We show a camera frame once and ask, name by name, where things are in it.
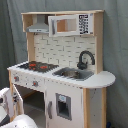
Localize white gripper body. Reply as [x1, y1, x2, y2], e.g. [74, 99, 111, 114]
[0, 87, 14, 124]

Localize white oven door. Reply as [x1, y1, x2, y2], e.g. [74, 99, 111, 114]
[13, 86, 24, 116]

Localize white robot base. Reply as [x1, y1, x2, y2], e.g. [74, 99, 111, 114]
[0, 114, 38, 128]

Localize white wooden toy kitchen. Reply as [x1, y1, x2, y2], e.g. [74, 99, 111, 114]
[9, 10, 115, 128]

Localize left red stove knob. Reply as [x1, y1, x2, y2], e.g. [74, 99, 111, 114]
[14, 76, 19, 82]

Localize red stove knob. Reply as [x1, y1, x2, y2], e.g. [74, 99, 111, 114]
[32, 81, 39, 87]
[14, 76, 19, 82]

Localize right red stove knob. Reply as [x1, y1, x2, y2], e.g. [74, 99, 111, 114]
[32, 81, 39, 87]

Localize black stovetop red burners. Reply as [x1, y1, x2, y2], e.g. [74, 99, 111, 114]
[20, 61, 57, 73]

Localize white fridge cabinet door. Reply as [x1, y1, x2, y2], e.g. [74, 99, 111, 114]
[44, 87, 84, 128]

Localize grey metal sink basin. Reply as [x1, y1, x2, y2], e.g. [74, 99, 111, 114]
[53, 67, 93, 81]

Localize grey range hood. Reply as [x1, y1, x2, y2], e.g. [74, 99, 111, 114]
[26, 14, 49, 33]

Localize black toy faucet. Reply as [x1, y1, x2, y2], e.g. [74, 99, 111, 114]
[77, 50, 95, 70]

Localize white microwave door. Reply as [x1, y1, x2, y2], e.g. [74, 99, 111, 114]
[48, 13, 94, 37]

